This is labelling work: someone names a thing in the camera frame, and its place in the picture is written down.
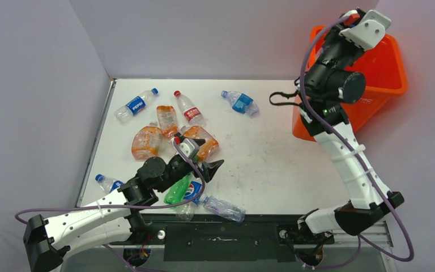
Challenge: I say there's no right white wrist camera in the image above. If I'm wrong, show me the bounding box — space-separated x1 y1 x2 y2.
339 10 391 52

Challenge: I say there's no crushed blue label bottle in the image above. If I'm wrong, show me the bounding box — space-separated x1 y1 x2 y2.
221 91 259 118

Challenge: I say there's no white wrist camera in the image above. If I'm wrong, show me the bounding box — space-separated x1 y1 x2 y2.
339 10 391 52
174 142 200 160

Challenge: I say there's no Pepsi bottle centre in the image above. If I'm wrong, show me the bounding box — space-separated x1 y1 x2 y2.
176 179 202 222

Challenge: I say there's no crushed orange label bottle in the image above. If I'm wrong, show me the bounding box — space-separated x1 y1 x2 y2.
156 105 178 139

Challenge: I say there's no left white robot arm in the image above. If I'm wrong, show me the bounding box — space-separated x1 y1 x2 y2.
15 134 224 271

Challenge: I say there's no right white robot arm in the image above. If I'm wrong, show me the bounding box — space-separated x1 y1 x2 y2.
295 8 404 243

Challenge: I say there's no clear Pepsi bottle top left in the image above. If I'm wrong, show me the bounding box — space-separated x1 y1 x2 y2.
114 88 159 124

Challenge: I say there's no blue cap bottle left edge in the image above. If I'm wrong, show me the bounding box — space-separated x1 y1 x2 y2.
95 174 124 193

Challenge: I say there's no red cap water bottle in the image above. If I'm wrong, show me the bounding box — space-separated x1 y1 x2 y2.
174 90 206 126

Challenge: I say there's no crushed Ganten water bottle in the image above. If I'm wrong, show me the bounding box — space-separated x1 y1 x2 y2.
199 194 245 223

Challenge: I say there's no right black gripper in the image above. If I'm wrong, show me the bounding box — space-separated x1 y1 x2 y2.
298 15 364 93

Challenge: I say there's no green plastic bottle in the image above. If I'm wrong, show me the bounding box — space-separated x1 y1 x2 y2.
164 174 192 205

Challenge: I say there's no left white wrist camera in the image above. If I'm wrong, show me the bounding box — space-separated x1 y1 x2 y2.
174 142 200 160

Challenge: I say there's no large orange crushed bottle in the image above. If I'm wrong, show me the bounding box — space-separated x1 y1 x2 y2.
180 126 219 162

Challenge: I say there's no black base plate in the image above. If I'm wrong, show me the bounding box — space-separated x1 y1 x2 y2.
112 214 335 262

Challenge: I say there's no flat orange crushed bottle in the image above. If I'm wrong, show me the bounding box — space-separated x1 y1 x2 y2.
131 121 163 161

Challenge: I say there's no orange plastic bin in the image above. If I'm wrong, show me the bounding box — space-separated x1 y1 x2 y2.
292 32 408 141

